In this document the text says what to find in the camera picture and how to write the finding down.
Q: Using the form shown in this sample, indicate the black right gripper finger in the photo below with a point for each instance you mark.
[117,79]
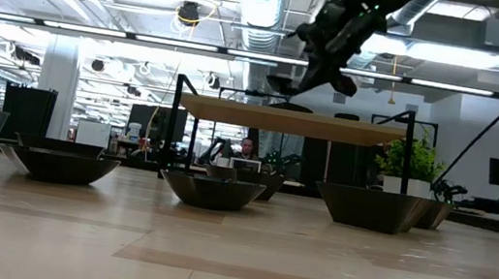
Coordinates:
[306,81]

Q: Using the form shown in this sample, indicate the black square dish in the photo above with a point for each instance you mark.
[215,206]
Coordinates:
[290,107]

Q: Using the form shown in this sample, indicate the black teardrop mini plate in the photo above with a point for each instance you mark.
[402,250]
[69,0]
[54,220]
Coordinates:
[348,117]

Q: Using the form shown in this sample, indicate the background black robot arm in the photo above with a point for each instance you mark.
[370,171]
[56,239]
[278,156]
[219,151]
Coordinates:
[209,151]
[445,190]

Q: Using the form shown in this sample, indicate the wooden riser shelf black legs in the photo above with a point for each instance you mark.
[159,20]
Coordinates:
[281,120]

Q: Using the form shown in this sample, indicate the person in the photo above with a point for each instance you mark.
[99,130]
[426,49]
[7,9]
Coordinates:
[247,146]

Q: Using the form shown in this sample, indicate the white framed screen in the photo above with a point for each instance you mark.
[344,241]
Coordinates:
[245,164]

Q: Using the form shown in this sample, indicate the small background potted plant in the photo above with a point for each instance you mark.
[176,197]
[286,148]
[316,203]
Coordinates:
[225,152]

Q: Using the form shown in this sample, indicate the black hanging ceiling device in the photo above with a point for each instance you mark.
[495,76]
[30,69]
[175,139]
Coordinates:
[189,13]

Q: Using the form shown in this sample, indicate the long ceiling light strip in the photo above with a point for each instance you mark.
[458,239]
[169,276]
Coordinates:
[175,43]

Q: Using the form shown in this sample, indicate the green potted plant white pot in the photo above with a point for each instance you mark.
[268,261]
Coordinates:
[417,163]

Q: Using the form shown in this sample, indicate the white board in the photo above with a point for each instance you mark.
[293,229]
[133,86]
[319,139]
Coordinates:
[93,133]

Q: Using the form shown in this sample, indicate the white column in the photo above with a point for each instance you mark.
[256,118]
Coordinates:
[59,83]

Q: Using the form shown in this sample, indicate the black cabinet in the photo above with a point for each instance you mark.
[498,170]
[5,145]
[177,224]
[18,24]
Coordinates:
[28,111]

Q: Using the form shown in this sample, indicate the black rig frame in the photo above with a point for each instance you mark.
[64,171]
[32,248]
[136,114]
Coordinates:
[428,124]

